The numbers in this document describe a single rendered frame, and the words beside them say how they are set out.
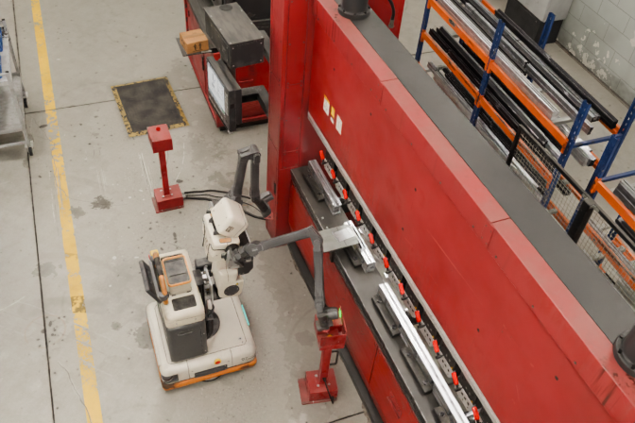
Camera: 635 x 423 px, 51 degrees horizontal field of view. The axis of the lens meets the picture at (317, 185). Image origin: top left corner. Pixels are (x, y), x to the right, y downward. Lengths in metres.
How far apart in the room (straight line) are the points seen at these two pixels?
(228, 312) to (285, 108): 1.51
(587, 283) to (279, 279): 3.14
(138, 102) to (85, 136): 0.69
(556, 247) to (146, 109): 5.05
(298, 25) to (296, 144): 1.00
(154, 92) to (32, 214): 1.96
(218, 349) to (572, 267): 2.68
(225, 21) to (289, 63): 0.54
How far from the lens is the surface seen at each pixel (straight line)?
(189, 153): 6.56
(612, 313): 2.79
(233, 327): 4.87
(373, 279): 4.42
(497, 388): 3.33
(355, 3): 4.04
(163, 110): 7.08
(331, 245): 4.40
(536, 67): 5.60
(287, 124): 4.79
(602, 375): 2.64
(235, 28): 4.60
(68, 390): 5.10
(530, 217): 2.99
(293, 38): 4.39
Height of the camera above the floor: 4.30
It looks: 44 degrees down
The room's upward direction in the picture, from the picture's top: 5 degrees clockwise
